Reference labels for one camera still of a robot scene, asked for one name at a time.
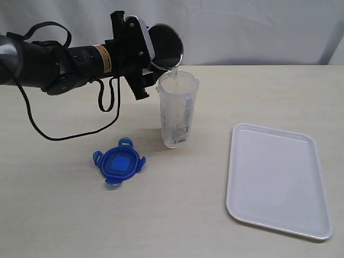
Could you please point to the white backdrop curtain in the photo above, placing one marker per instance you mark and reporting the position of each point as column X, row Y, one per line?
column 213, row 32

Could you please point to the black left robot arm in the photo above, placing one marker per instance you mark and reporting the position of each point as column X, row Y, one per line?
column 56, row 68

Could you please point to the blue container lid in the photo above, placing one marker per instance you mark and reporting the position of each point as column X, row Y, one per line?
column 120, row 163

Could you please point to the white plastic tray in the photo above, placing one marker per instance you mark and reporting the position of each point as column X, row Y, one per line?
column 275, row 181

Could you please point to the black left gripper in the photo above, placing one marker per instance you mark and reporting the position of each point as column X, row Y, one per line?
column 131, row 51

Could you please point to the clear tall plastic container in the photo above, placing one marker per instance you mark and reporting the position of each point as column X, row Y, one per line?
column 177, row 92

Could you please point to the stainless steel cup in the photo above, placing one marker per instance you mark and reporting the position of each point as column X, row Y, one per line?
column 168, row 47

